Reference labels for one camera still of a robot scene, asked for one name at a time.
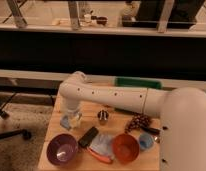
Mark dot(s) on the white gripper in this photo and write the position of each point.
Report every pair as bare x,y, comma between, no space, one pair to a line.
71,107

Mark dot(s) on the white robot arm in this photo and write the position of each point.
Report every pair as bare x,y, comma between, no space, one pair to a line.
182,115

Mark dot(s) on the black rectangular sponge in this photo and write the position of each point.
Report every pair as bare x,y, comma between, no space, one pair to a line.
87,138

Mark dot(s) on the small metal cup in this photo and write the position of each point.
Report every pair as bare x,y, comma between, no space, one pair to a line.
103,117

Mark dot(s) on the small blue cup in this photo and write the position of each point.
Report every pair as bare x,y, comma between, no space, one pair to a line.
146,141

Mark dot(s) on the purple plastic bowl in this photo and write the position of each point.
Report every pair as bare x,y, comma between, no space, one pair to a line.
62,149

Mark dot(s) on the light blue cloth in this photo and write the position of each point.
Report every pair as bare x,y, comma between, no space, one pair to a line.
102,144

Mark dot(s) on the orange carrot toy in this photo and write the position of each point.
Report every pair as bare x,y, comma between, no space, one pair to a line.
99,157

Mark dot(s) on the green plastic bin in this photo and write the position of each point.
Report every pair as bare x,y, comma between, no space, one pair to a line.
137,82

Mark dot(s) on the orange plastic bowl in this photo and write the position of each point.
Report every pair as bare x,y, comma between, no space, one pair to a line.
125,148

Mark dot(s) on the brown grape bunch toy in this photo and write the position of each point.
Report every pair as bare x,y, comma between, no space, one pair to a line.
137,122

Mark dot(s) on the black handled utensil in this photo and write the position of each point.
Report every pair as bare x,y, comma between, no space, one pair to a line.
150,130

